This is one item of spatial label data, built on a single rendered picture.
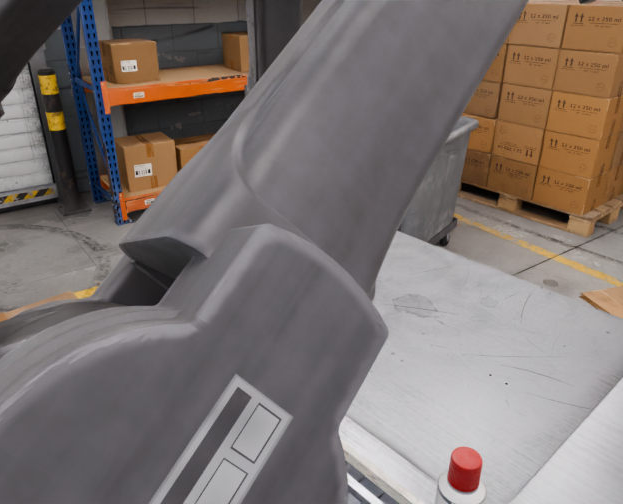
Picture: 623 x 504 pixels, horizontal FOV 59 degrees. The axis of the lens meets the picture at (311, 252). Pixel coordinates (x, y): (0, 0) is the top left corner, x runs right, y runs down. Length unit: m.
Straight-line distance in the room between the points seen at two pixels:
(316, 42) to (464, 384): 1.02
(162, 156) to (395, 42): 3.95
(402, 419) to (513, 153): 3.27
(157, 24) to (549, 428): 4.24
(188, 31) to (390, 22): 4.73
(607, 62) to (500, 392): 2.90
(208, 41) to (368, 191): 4.83
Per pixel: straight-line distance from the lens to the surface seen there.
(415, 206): 2.93
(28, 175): 4.56
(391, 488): 0.83
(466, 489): 0.65
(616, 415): 1.09
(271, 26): 0.65
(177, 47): 4.87
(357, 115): 0.16
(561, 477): 0.95
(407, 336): 1.25
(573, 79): 3.90
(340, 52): 0.16
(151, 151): 4.07
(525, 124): 4.07
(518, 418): 1.10
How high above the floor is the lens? 1.54
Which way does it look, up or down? 26 degrees down
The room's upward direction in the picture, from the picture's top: straight up
